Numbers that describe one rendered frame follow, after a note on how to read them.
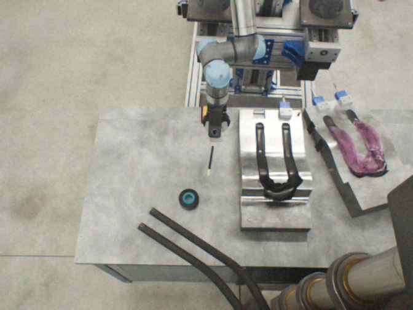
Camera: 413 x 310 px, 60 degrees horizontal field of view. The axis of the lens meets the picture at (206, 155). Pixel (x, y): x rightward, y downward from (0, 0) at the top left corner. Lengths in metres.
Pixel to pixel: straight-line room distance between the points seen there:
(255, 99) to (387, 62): 1.19
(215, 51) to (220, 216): 0.63
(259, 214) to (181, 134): 0.50
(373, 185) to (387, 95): 1.55
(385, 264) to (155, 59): 2.56
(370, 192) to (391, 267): 0.96
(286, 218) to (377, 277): 0.86
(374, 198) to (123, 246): 0.96
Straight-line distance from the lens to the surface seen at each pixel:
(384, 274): 0.56
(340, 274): 0.69
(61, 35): 3.28
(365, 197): 1.47
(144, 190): 1.50
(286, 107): 1.57
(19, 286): 2.45
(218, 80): 1.13
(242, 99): 2.41
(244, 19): 1.22
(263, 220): 1.39
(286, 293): 1.17
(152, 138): 1.60
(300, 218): 1.42
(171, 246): 1.36
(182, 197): 1.43
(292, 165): 1.44
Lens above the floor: 2.18
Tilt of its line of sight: 64 degrees down
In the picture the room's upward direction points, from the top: 1 degrees counter-clockwise
